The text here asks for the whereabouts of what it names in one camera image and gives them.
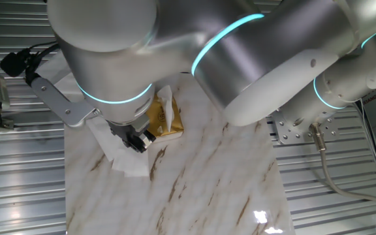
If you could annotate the small folded white napkin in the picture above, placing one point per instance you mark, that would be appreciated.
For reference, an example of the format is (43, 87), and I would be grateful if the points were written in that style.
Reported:
(104, 140)

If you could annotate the large unfolded white napkin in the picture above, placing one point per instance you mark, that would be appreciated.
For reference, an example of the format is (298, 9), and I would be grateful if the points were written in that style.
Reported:
(62, 84)

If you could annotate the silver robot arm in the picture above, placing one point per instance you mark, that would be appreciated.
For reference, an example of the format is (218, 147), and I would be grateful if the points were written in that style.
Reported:
(256, 55)

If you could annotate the white napkin in pack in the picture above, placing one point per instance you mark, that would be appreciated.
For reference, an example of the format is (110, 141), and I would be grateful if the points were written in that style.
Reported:
(167, 104)

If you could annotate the gold tissue pack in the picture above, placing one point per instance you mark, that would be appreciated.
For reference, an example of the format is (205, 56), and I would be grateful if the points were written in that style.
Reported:
(175, 120)

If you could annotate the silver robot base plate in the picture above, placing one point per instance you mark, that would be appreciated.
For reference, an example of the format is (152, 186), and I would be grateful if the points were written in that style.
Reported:
(281, 130)

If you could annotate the marble pattern mat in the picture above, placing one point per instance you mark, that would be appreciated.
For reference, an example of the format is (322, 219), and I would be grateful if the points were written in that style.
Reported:
(207, 179)

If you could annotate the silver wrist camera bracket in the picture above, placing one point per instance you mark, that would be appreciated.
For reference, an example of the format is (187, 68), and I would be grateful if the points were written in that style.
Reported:
(64, 106)

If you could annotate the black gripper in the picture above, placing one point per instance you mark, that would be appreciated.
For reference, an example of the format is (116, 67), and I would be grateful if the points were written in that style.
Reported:
(122, 130)

